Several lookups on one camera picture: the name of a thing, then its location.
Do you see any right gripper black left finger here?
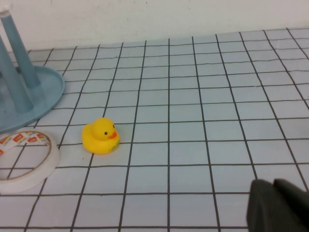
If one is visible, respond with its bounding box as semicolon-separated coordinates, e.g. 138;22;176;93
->
246;178;309;232

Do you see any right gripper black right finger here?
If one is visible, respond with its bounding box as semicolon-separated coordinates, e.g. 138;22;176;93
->
274;178;309;228

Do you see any white double-sided tape roll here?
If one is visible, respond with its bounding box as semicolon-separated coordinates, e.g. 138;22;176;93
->
0;130;60;194

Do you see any blue cup stand with pegs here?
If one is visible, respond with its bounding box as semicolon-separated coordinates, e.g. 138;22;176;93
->
0;7;66;134

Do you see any yellow rubber duck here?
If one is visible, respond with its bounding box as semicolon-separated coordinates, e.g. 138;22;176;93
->
82;117;121;156

